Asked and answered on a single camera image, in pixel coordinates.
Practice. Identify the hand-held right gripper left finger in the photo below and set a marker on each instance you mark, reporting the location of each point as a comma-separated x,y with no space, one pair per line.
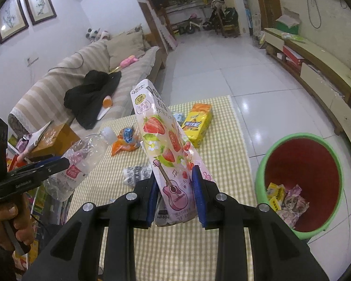
150,210

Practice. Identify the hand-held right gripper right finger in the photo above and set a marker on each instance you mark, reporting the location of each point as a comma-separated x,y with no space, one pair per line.
200,205

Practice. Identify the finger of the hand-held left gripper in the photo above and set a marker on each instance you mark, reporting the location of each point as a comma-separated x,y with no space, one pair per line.
57,166
46,161

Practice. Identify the clear plastic bottle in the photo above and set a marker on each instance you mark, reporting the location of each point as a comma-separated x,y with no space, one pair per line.
76,158

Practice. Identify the black white printed paper cup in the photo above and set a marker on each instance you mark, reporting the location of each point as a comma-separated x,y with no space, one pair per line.
136,174

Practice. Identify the orange snack wrapper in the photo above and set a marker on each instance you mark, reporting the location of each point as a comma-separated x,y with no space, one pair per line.
124,143

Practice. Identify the pink snack packet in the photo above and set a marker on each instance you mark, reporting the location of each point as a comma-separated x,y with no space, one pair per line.
163,140

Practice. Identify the yellow label packet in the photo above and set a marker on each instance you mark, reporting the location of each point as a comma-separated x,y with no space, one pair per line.
276,194

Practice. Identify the yellow snack box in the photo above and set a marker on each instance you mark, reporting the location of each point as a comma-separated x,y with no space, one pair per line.
197,126

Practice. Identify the pink paper wrapper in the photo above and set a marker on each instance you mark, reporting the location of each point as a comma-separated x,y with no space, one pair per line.
295,207

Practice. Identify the green rimmed red bin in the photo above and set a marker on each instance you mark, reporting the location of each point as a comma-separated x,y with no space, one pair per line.
304,164

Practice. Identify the person's left hand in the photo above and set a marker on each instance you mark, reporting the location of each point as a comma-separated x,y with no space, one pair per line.
23,225

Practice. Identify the open book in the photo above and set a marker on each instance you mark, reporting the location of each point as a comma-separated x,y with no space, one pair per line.
36,139

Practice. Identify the wooden side table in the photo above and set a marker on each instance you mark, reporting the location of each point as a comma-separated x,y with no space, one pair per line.
61,137

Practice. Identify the checkered yellow tablecloth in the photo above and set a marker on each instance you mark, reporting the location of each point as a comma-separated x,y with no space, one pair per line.
222,158

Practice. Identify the striped beige sofa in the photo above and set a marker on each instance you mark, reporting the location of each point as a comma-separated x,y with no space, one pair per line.
46,93

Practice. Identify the black clothing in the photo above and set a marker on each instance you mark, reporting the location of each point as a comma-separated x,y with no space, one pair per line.
87,96

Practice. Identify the pink plush toy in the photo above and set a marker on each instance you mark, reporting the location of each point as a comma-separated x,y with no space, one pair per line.
128,61

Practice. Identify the framed flower picture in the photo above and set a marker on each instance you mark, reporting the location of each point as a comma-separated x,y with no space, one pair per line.
10,17
39,3

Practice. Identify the black white plush toys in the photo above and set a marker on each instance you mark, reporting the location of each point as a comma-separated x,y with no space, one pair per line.
98,34

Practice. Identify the beige pillow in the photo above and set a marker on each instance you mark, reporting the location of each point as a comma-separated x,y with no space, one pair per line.
125,45

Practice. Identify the red flat box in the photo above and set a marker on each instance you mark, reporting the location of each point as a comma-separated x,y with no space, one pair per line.
292,55

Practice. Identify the wooden chair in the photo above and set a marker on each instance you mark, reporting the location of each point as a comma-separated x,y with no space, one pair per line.
228,29

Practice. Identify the white balance bike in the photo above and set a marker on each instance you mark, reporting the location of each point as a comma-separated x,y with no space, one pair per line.
191,25

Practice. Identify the long television cabinet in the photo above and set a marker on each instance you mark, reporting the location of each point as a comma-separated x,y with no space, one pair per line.
318,64

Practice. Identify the black stroller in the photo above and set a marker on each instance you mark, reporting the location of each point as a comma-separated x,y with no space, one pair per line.
229,16

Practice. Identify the green box with white lid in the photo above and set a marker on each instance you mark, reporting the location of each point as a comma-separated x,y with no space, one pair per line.
286,23

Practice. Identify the standing air conditioner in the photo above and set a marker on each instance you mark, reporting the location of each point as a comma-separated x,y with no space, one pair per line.
229,0

